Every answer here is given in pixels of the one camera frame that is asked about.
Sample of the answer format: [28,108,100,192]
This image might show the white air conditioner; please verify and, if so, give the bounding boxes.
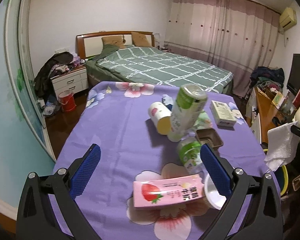
[279,7,297,31]

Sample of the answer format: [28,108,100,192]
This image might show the wooden low cabinet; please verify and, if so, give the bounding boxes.
[245,87,285,144]

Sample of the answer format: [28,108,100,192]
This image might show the brown pillow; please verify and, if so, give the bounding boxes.
[131,32,152,47]
[101,35,126,49]

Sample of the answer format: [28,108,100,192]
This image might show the pink white window curtain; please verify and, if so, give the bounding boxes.
[165,0,280,96]

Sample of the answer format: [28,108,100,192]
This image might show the red plastic bucket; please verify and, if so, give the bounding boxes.
[58,90,76,112]

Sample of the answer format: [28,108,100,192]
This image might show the small green label bottle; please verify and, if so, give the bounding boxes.
[177,137,207,179]

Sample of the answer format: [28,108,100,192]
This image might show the blue white foil wrapper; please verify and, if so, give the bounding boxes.
[161,94,174,111]

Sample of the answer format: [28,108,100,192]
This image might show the pile of clothes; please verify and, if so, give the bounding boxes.
[249,66,285,89]

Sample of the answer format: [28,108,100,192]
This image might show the black television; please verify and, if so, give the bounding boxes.
[287,54,300,96]

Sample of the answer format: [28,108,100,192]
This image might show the white paper napkin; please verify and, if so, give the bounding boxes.
[264,121,300,171]

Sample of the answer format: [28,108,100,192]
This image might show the brown right pillow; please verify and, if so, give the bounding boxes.
[131,32,152,47]

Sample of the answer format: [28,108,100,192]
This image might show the brown plastic tray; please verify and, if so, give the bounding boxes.
[196,128,224,150]

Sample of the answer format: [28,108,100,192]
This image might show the green plaid bed quilt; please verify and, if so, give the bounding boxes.
[85,46,233,94]

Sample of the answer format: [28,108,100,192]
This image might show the purple floral table cloth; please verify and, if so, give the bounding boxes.
[48,80,281,240]

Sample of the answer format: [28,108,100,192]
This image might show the white paper cup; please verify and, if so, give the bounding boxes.
[148,102,171,135]

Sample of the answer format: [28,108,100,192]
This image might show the white green cardboard box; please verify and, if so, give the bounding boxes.
[210,100,236,127]

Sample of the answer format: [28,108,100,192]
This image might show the white bedside nightstand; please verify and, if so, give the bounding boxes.
[51,66,89,96]

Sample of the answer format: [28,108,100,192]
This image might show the white yogurt cup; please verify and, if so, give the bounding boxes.
[204,174,226,210]

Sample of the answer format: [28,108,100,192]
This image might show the pink strawberry milk carton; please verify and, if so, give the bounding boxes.
[133,174,204,210]

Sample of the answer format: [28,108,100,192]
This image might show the dark clothes on nightstand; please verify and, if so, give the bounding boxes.
[34,51,74,102]

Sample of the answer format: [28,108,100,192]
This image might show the wooden bed headboard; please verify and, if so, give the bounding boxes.
[76,30,156,61]

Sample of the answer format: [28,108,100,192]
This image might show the yellow rimmed blue trash bin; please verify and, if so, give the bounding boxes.
[263,148,289,197]

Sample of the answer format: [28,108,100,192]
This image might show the green plastic snack wrapper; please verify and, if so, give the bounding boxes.
[193,110,212,129]

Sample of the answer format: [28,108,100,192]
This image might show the brown left pillow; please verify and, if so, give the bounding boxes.
[101,35,126,49]

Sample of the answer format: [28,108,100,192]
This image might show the white green tall bottle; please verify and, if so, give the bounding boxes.
[167,83,208,142]

